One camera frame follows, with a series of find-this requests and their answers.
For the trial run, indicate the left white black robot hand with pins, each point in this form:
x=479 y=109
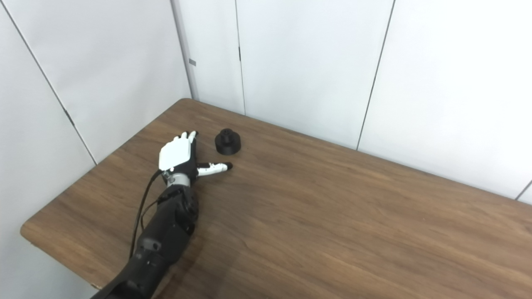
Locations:
x=176 y=155

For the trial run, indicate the round black plastic part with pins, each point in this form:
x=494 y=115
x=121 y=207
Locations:
x=227 y=144

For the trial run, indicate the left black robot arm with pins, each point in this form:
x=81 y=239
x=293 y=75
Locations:
x=162 y=236

